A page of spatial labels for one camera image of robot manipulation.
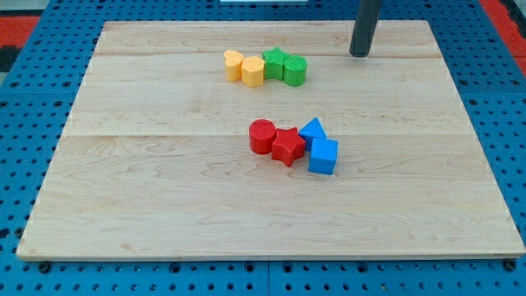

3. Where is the yellow hexagon block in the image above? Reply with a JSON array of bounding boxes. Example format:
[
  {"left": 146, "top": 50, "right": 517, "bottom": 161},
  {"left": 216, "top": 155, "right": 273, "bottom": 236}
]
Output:
[{"left": 242, "top": 56, "right": 265, "bottom": 88}]

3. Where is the black cylindrical robot arm rod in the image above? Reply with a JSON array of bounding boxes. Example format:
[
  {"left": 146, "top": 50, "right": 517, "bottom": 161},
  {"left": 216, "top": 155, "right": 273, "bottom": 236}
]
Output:
[{"left": 349, "top": 0, "right": 383, "bottom": 58}]

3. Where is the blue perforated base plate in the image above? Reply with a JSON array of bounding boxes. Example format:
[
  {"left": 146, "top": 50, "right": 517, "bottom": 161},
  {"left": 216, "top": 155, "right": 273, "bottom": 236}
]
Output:
[{"left": 1, "top": 0, "right": 525, "bottom": 295}]

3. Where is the green star block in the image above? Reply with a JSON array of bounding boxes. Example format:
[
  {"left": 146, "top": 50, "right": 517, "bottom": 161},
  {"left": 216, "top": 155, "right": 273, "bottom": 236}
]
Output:
[{"left": 262, "top": 47, "right": 289, "bottom": 81}]

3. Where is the blue cube block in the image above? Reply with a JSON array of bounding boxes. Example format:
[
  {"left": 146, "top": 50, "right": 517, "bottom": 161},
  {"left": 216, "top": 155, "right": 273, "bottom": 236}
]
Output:
[{"left": 308, "top": 138, "right": 339, "bottom": 175}]

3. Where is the yellow heart block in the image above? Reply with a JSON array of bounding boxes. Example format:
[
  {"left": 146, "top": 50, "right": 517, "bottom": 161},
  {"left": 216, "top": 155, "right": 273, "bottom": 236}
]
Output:
[{"left": 224, "top": 49, "right": 244, "bottom": 82}]

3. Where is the red circle block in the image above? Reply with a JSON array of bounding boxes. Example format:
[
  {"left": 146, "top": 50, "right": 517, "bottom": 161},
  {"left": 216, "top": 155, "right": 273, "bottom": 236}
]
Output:
[{"left": 248, "top": 119, "right": 276, "bottom": 155}]

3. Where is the light wooden board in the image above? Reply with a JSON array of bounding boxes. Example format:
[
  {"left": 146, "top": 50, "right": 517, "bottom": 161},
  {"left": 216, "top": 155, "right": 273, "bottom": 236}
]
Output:
[{"left": 16, "top": 21, "right": 525, "bottom": 261}]

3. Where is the red star block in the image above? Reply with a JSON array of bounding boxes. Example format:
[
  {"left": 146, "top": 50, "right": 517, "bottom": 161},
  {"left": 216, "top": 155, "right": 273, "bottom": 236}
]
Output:
[{"left": 271, "top": 127, "right": 306, "bottom": 167}]

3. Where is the green circle block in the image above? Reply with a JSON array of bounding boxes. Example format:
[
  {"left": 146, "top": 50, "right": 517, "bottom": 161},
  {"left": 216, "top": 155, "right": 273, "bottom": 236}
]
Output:
[{"left": 283, "top": 55, "right": 307, "bottom": 86}]

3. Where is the blue triangle block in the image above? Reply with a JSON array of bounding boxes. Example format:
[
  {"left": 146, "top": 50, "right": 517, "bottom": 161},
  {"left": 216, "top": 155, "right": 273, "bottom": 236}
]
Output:
[{"left": 298, "top": 118, "right": 327, "bottom": 151}]

